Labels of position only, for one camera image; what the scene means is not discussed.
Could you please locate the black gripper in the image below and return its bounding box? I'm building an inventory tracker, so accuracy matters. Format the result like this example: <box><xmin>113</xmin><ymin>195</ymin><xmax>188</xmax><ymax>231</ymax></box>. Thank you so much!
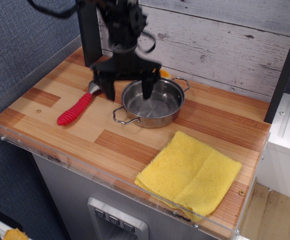
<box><xmin>91</xmin><ymin>49</ymin><xmax>161</xmax><ymax>101</ymax></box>

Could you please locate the silver metal pan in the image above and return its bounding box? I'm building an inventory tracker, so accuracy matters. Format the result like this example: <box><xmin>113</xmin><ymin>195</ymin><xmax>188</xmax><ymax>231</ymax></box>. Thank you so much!
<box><xmin>113</xmin><ymin>77</ymin><xmax>191</xmax><ymax>129</ymax></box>

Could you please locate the yellow cloth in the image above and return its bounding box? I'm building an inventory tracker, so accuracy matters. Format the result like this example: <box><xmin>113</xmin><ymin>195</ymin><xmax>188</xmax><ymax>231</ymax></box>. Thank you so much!
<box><xmin>134</xmin><ymin>131</ymin><xmax>242</xmax><ymax>221</ymax></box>

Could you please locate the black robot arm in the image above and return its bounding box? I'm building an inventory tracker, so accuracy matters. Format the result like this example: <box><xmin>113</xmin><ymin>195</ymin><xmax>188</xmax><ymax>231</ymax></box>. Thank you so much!
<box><xmin>91</xmin><ymin>0</ymin><xmax>161</xmax><ymax>100</ymax></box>

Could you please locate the toy bread roll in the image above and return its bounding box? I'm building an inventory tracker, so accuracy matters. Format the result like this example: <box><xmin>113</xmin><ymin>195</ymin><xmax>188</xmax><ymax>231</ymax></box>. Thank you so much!
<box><xmin>159</xmin><ymin>69</ymin><xmax>171</xmax><ymax>79</ymax></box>

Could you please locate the grey toy cabinet front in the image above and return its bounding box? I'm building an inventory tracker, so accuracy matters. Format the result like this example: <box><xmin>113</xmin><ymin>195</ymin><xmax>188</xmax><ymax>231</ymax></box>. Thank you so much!
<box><xmin>34</xmin><ymin>155</ymin><xmax>214</xmax><ymax>240</ymax></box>

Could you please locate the silver button panel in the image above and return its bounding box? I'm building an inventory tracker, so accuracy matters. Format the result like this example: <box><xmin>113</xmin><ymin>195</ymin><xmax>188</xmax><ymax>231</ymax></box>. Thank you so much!
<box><xmin>88</xmin><ymin>197</ymin><xmax>149</xmax><ymax>240</ymax></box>

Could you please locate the clear acrylic table guard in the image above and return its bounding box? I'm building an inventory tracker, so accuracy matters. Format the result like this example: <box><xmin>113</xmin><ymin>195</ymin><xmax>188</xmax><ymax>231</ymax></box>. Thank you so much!
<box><xmin>0</xmin><ymin>47</ymin><xmax>270</xmax><ymax>239</ymax></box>

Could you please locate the white ribbed box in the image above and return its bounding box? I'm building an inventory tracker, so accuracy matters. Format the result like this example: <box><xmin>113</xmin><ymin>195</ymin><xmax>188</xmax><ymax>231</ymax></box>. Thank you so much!
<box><xmin>256</xmin><ymin>93</ymin><xmax>290</xmax><ymax>197</ymax></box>

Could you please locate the yellow black object corner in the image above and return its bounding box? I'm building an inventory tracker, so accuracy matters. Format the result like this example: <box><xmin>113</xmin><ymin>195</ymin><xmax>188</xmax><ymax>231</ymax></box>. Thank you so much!
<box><xmin>0</xmin><ymin>228</ymin><xmax>30</xmax><ymax>240</ymax></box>

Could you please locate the red handled metal spoon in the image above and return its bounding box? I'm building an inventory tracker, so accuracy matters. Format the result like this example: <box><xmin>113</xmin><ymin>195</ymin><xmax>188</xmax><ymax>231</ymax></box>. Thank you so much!
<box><xmin>57</xmin><ymin>81</ymin><xmax>101</xmax><ymax>126</ymax></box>

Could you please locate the dark left shelf post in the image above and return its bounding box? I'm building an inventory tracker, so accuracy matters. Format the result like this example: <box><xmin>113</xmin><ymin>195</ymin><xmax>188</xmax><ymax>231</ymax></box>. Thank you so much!
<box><xmin>77</xmin><ymin>0</ymin><xmax>103</xmax><ymax>67</ymax></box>

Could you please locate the dark shelf post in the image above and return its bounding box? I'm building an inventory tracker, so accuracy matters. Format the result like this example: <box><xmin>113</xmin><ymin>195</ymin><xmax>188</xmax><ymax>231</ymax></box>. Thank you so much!
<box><xmin>264</xmin><ymin>48</ymin><xmax>290</xmax><ymax>124</ymax></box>
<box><xmin>77</xmin><ymin>0</ymin><xmax>103</xmax><ymax>67</ymax></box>

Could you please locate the black braided cable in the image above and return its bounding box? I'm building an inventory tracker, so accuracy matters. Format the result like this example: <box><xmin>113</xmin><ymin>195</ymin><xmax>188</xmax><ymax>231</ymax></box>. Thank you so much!
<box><xmin>27</xmin><ymin>0</ymin><xmax>82</xmax><ymax>19</ymax></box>

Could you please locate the dark right shelf post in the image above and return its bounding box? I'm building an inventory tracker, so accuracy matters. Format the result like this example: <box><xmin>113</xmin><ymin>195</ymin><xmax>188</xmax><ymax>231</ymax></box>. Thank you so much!
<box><xmin>264</xmin><ymin>48</ymin><xmax>290</xmax><ymax>124</ymax></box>

